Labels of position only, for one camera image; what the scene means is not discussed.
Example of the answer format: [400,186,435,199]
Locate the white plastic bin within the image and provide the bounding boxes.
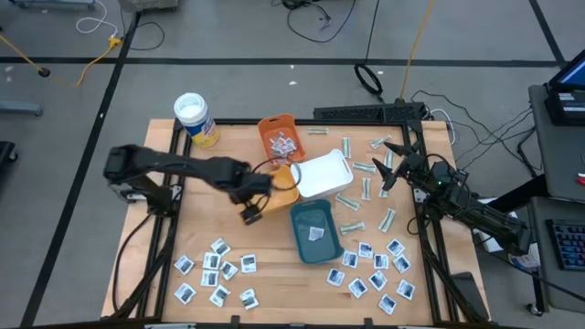
[291,148,355,200]

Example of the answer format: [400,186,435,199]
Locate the yellow hanging cable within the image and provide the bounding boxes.
[399,0,435,101]

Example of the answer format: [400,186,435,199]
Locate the Lysol wipes canister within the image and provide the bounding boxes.
[173,91,220,149]

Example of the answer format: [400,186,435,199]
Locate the yellow floor cable with plug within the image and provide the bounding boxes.
[0,32,123,89]

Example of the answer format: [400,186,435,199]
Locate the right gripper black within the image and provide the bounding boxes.
[371,140,431,193]

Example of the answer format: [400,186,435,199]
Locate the black floor cable tangle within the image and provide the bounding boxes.
[271,0,358,45]

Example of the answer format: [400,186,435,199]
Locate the black computer keyboard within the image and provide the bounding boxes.
[545,218,585,272]

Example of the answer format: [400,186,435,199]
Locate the black floor cable loop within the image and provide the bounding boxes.
[119,11,165,52]

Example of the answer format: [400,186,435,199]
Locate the white box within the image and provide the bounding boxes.
[474,196,520,255]

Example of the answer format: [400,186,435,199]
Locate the grey desk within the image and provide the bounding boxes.
[528,83,585,205]

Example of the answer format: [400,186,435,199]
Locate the white floor cable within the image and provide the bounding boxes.
[75,0,121,40]

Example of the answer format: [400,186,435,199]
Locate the black floor cable bundle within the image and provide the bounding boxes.
[409,89,549,180]

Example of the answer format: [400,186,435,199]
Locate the grey metal base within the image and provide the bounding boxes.
[117,0,180,13]
[7,0,98,11]

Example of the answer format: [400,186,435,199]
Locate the black flat pad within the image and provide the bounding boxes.
[449,271,491,324]

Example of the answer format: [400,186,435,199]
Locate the black hanging cable with coil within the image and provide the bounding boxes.
[354,0,385,104]

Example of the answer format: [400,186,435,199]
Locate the lying wipes canister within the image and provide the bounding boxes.
[507,251,544,271]

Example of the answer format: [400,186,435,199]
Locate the yellow plastic bin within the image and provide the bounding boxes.
[262,164,301,215]

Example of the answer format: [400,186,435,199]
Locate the black looping arm cable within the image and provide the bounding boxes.
[249,156,303,193]

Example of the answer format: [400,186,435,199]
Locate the computer monitor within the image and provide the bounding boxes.
[547,47,585,92]

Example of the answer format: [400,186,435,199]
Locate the orange plastic bin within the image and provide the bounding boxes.
[257,112,308,166]

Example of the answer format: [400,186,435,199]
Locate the grey side table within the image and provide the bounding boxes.
[526,196,585,315]

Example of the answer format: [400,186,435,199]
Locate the black device box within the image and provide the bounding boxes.
[543,89,585,128]

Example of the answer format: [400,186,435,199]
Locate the grey metal foot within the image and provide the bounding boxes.
[0,101,45,117]

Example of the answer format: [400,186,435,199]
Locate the teal plastic bin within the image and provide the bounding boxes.
[289,197,346,266]

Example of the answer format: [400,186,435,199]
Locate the black metal beam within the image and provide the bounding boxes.
[484,173,549,216]

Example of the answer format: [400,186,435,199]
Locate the black perforated cable tray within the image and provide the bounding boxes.
[313,101,427,122]

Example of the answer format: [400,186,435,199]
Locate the black wheeled object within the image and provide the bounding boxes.
[0,140,19,175]

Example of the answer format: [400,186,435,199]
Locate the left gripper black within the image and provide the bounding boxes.
[233,182,274,227]

